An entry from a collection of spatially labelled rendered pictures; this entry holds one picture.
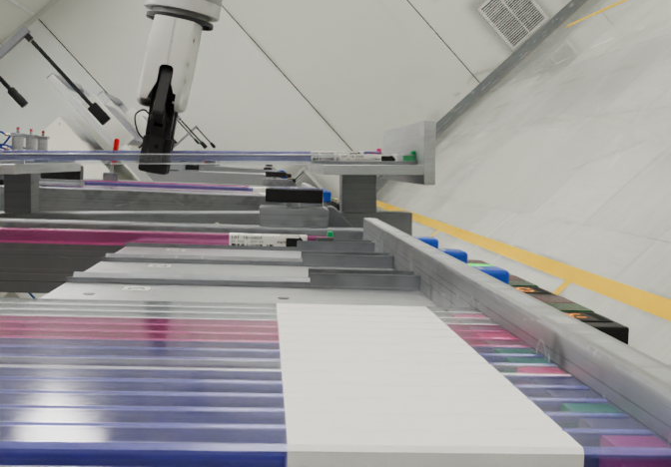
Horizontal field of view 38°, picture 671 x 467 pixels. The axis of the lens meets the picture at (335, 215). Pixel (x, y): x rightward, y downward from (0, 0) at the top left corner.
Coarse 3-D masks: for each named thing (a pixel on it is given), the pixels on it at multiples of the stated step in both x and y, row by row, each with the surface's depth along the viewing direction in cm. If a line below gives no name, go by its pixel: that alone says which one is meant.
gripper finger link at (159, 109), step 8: (168, 72) 105; (160, 80) 104; (168, 80) 104; (160, 88) 104; (168, 88) 104; (160, 96) 104; (160, 104) 104; (152, 112) 103; (160, 112) 103; (160, 120) 105
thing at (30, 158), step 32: (32, 160) 99; (64, 160) 100; (96, 160) 100; (128, 160) 100; (160, 160) 100; (192, 160) 101; (224, 160) 101; (256, 160) 101; (288, 160) 101; (320, 160) 101
